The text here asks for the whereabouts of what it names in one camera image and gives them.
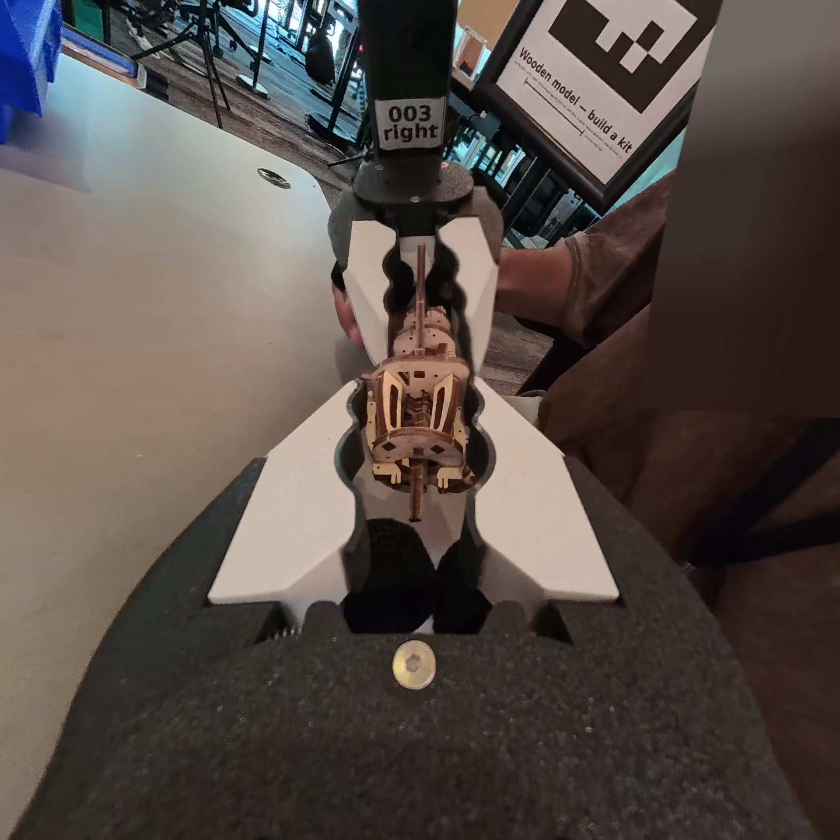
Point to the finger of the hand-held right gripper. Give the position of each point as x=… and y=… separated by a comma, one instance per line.
x=367, y=289
x=476, y=289

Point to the wooden model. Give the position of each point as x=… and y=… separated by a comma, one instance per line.
x=413, y=420

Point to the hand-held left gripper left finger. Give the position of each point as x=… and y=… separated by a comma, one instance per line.
x=282, y=525

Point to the person's right hand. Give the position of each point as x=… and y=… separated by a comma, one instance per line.
x=346, y=318

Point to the black tripod stand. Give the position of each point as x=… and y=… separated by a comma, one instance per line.
x=210, y=46

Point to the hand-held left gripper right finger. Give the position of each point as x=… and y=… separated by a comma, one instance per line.
x=544, y=525

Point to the framed printed marker sign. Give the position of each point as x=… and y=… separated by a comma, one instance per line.
x=590, y=85

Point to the person's right forearm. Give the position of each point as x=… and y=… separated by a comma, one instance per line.
x=531, y=282

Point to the blue plastic bin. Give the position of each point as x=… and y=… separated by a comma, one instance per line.
x=23, y=59

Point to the metal desk grommet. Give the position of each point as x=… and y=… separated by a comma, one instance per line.
x=274, y=177

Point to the black floor stand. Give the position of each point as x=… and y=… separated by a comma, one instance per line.
x=338, y=92

